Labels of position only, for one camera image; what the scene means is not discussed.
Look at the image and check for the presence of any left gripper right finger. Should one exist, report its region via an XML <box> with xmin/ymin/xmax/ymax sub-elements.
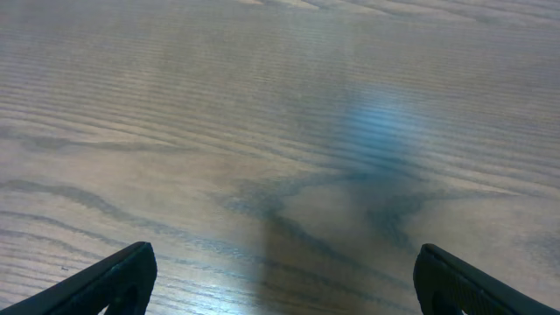
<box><xmin>413</xmin><ymin>243</ymin><xmax>559</xmax><ymax>315</ymax></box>

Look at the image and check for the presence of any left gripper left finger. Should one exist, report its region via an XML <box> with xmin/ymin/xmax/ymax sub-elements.
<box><xmin>1</xmin><ymin>241</ymin><xmax>158</xmax><ymax>315</ymax></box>

